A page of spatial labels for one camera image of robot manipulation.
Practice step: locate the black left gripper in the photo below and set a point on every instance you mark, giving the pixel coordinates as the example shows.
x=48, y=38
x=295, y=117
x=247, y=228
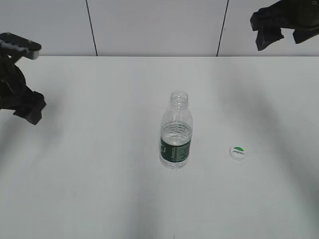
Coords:
x=13, y=89

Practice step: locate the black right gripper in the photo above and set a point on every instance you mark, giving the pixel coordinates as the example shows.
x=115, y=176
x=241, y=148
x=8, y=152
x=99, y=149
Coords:
x=301, y=15

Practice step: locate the white green bottle cap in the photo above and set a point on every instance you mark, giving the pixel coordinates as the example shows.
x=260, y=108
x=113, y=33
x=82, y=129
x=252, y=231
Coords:
x=237, y=153

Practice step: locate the clear green-labelled water bottle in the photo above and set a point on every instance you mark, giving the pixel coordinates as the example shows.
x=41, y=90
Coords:
x=176, y=131

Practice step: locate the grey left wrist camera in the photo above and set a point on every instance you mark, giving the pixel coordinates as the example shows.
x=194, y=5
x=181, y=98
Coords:
x=13, y=44

